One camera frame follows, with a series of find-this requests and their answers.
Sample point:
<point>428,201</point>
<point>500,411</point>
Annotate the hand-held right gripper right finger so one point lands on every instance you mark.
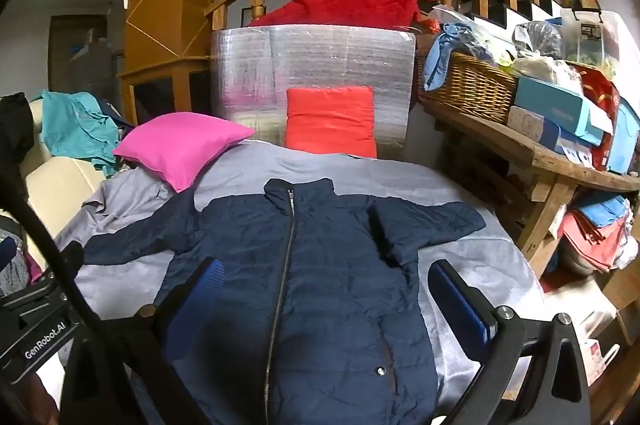
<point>460,310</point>

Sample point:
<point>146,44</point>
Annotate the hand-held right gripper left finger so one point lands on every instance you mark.
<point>200,305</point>

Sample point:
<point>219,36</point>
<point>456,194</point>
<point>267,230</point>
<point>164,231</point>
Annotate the navy puffer jacket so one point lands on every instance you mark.
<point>325,280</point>

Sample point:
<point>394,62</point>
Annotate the magenta cloth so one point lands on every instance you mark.
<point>34,270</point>

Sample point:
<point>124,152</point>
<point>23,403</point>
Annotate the grey bed sheet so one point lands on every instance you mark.
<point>425,185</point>

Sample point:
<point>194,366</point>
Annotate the white and red box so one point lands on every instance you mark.
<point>594,360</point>

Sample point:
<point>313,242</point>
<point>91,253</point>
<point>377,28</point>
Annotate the stack of coral cloths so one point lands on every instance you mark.
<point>590,240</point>

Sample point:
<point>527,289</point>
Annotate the pink pillow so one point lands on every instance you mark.
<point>185,145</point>

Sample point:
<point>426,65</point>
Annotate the cream leather sofa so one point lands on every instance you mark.
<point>55,185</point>

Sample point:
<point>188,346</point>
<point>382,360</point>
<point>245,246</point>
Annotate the light blue folded cloth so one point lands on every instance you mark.
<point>600,207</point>

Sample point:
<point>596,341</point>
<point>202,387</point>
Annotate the rustic wooden table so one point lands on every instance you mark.
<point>500,140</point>

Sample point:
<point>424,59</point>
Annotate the white and blue box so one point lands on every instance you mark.
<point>530,122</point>

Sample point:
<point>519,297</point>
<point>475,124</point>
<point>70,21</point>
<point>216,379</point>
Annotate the dark blue cloth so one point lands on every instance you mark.
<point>112,112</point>

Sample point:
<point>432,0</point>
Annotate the teal shirt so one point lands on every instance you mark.
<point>75,125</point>

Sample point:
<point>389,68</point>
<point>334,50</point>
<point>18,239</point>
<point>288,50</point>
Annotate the wicker basket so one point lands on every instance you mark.
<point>470,90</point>

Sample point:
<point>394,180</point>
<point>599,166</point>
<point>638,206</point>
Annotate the red-orange pillow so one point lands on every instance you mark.
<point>330,120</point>

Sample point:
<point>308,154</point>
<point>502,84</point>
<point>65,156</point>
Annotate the light blue cardboard box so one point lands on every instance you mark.
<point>550,100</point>

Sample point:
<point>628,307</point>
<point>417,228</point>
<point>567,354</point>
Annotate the tall light blue box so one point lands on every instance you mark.
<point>627,135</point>

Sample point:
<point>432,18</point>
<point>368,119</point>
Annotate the white plastic bag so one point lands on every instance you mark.
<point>545,72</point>

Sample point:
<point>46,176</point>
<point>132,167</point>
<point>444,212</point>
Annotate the red gift bag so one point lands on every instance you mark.
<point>600,95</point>

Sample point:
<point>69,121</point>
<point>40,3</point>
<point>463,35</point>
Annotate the silver foil insulation mat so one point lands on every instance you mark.
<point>325,55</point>

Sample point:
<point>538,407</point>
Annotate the grey plastic bag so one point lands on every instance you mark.
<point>540,37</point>

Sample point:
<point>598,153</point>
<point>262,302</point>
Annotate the staircase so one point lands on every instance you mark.
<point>500,12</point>

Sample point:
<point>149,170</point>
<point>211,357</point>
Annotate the wooden pillar cabinet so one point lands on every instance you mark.
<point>170,5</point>

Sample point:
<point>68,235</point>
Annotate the clear plastic storage box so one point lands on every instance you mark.
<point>600,40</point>

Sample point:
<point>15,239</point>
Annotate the red blanket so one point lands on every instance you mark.
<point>350,2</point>

